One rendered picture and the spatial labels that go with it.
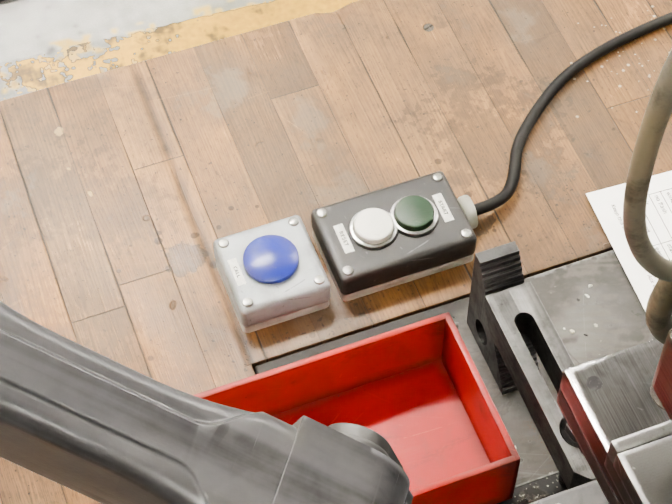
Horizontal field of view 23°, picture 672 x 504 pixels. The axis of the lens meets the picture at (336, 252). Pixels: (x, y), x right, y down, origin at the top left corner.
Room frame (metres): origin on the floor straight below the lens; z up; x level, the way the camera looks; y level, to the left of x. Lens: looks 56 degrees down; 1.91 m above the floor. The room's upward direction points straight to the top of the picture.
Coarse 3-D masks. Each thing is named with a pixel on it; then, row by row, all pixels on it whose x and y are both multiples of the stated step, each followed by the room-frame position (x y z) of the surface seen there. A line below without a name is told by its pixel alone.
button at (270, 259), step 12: (264, 240) 0.66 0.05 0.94; (276, 240) 0.66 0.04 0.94; (288, 240) 0.66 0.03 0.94; (252, 252) 0.65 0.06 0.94; (264, 252) 0.65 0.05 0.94; (276, 252) 0.65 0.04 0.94; (288, 252) 0.65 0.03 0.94; (252, 264) 0.64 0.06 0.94; (264, 264) 0.64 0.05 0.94; (276, 264) 0.64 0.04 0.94; (288, 264) 0.64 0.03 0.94; (252, 276) 0.63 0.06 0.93; (264, 276) 0.63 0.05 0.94; (276, 276) 0.63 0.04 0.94; (288, 276) 0.63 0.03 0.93
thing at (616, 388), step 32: (640, 352) 0.45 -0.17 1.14; (576, 384) 0.43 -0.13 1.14; (608, 384) 0.43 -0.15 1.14; (640, 384) 0.43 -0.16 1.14; (576, 416) 0.42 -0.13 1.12; (608, 416) 0.41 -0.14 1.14; (640, 416) 0.41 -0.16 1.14; (608, 448) 0.39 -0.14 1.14; (640, 448) 0.37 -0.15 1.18; (608, 480) 0.38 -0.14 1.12; (640, 480) 0.35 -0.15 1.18
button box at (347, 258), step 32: (640, 32) 0.88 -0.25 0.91; (576, 64) 0.85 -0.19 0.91; (544, 96) 0.82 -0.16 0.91; (512, 160) 0.75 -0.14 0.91; (384, 192) 0.71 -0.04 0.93; (416, 192) 0.71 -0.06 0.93; (448, 192) 0.71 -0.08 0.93; (512, 192) 0.72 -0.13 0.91; (320, 224) 0.68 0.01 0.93; (352, 224) 0.68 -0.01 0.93; (448, 224) 0.68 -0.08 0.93; (352, 256) 0.65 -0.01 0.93; (384, 256) 0.65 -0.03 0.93; (416, 256) 0.65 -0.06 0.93; (448, 256) 0.66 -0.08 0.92; (352, 288) 0.63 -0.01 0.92; (384, 288) 0.64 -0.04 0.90
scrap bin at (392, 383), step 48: (384, 336) 0.57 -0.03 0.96; (432, 336) 0.58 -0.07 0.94; (240, 384) 0.53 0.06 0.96; (288, 384) 0.54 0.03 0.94; (336, 384) 0.55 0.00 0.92; (384, 384) 0.56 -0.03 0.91; (432, 384) 0.56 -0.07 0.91; (480, 384) 0.53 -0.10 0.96; (384, 432) 0.52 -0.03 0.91; (432, 432) 0.52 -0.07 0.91; (480, 432) 0.52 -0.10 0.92; (432, 480) 0.48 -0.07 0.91; (480, 480) 0.46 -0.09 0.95
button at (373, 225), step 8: (368, 208) 0.69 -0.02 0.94; (376, 208) 0.69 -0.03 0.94; (360, 216) 0.68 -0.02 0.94; (368, 216) 0.68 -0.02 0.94; (376, 216) 0.68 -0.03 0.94; (384, 216) 0.68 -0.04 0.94; (360, 224) 0.67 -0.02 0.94; (368, 224) 0.67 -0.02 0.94; (376, 224) 0.67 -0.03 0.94; (384, 224) 0.67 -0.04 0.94; (392, 224) 0.67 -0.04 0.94; (360, 232) 0.67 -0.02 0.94; (368, 232) 0.67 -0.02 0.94; (376, 232) 0.67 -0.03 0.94; (384, 232) 0.67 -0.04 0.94; (392, 232) 0.67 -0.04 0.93; (368, 240) 0.66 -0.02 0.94; (376, 240) 0.66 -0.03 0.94; (384, 240) 0.66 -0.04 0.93
